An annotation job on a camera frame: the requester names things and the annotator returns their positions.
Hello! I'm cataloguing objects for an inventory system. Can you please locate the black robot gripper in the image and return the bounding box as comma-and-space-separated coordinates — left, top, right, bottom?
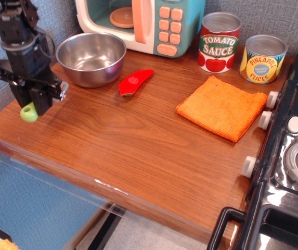
0, 33, 69, 116

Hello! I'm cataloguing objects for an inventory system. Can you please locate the green handled grey spatula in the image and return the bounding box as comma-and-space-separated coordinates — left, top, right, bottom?
20, 102, 38, 123

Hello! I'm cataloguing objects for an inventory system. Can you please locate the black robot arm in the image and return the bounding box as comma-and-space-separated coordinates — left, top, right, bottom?
0, 1, 69, 119

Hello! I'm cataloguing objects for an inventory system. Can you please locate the silver metal pot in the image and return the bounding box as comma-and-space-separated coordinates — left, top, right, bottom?
56, 32, 127, 88

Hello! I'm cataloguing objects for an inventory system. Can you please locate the red toy chili pepper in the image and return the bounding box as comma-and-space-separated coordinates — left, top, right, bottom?
118, 69, 154, 96

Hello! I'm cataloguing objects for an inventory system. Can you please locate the clear acrylic table guard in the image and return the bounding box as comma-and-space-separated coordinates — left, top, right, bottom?
0, 138, 211, 249

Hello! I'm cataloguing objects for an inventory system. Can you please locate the orange plush toy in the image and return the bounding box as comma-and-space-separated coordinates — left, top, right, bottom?
0, 239, 19, 250

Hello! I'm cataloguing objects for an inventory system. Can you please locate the teal toy microwave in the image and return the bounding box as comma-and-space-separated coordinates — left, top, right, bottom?
75, 1, 205, 58

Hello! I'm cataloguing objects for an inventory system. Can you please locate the orange folded cloth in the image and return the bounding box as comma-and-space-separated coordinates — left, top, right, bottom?
176, 76, 267, 143

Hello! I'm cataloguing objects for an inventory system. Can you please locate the tomato sauce can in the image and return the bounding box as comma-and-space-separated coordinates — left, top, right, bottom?
198, 12, 242, 73

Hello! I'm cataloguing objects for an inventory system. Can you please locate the white stove knob lower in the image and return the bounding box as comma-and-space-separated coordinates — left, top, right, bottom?
242, 156, 257, 178

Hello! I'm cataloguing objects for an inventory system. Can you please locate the white stove knob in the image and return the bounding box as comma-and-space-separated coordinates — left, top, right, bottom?
258, 111, 272, 130
242, 156, 257, 178
266, 91, 279, 109

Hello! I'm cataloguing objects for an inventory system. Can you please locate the white stove knob middle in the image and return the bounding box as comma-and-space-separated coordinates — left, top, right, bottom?
258, 111, 272, 130

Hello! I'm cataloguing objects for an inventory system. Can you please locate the pineapple slices can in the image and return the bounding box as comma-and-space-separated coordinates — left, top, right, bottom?
239, 34, 288, 84

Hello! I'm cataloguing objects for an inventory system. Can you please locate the white stove knob upper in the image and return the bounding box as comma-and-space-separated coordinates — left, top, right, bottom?
266, 91, 279, 109

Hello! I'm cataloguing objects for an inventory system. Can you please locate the black toy stove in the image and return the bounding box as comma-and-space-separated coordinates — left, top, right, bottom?
237, 54, 298, 249

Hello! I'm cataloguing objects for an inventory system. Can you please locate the black oven door handle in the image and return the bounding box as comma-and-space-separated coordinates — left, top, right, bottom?
207, 207, 247, 250

